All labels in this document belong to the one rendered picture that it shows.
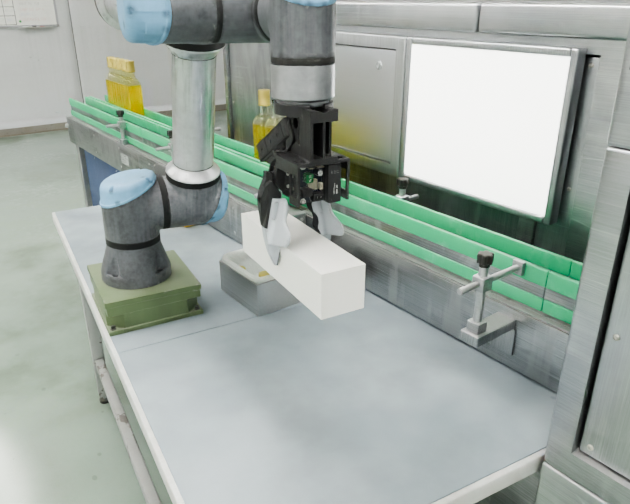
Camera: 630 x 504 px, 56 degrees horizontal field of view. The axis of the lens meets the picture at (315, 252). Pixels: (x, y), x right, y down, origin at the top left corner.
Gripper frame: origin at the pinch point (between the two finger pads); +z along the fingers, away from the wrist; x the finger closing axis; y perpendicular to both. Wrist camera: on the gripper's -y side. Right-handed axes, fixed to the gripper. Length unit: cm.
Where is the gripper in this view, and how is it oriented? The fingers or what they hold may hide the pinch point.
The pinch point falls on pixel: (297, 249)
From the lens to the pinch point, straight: 79.8
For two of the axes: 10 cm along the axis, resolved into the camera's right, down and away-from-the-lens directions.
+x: 8.7, -1.9, 4.5
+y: 4.9, 3.5, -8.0
